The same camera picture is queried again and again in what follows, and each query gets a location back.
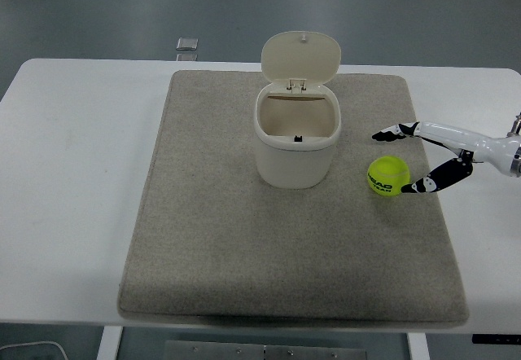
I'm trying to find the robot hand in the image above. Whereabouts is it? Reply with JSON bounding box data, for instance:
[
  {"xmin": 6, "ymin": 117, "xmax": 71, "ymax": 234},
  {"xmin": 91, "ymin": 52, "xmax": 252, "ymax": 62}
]
[{"xmin": 370, "ymin": 121, "xmax": 521, "ymax": 195}]

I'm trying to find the yellow-green tennis ball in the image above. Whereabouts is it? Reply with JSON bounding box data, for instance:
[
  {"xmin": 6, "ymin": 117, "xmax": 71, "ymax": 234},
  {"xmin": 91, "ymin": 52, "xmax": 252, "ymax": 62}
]
[{"xmin": 366, "ymin": 155, "xmax": 411, "ymax": 197}]

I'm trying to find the cream lidded plastic bin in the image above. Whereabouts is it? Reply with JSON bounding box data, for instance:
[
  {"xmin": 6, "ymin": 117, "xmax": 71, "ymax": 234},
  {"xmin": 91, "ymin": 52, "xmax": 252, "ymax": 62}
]
[{"xmin": 254, "ymin": 30, "xmax": 343, "ymax": 190}]

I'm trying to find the black table control panel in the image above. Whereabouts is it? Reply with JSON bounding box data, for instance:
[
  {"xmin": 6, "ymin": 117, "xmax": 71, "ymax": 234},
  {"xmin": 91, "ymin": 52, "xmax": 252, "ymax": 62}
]
[{"xmin": 471, "ymin": 334, "xmax": 521, "ymax": 345}]

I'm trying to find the white table leg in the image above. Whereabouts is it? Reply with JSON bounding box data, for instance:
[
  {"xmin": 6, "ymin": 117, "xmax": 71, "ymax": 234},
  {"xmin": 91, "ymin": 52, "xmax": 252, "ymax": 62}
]
[
  {"xmin": 405, "ymin": 331, "xmax": 428, "ymax": 360},
  {"xmin": 96, "ymin": 326, "xmax": 124, "ymax": 360}
]

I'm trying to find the beige fabric mat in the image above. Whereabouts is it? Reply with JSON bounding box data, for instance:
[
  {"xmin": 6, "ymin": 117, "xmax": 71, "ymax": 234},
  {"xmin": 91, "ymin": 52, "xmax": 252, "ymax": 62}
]
[{"xmin": 116, "ymin": 69, "xmax": 471, "ymax": 329}]

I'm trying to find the grey metal plate with screws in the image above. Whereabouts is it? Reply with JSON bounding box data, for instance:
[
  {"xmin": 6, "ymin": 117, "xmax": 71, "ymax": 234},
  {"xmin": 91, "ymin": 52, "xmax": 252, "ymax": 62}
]
[{"xmin": 163, "ymin": 340, "xmax": 368, "ymax": 360}]

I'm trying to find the white cable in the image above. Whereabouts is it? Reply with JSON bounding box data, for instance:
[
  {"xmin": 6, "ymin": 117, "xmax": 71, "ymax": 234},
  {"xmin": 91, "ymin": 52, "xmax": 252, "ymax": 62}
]
[{"xmin": 0, "ymin": 340, "xmax": 68, "ymax": 360}]

